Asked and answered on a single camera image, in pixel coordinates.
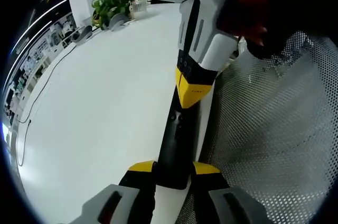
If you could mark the person's right hand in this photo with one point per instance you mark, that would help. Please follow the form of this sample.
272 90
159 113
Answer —
245 4

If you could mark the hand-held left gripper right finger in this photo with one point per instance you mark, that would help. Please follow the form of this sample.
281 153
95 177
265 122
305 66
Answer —
227 203

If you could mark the green leafy plant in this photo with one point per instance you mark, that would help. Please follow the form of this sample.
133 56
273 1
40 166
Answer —
111 4

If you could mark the grey mesh chair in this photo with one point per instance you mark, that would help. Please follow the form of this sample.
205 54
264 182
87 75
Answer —
277 129

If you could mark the clear plastic cup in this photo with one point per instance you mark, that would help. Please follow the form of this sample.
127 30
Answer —
140 7

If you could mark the white display counter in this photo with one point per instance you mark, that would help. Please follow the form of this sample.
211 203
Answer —
39 49

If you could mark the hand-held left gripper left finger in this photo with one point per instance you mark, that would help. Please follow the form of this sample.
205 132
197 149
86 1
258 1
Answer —
132 200

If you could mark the black remote control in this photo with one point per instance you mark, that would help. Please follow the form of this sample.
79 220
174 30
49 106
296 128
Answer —
177 142

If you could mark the grey curved headset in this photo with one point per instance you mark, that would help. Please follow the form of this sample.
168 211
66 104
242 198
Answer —
117 22
82 35

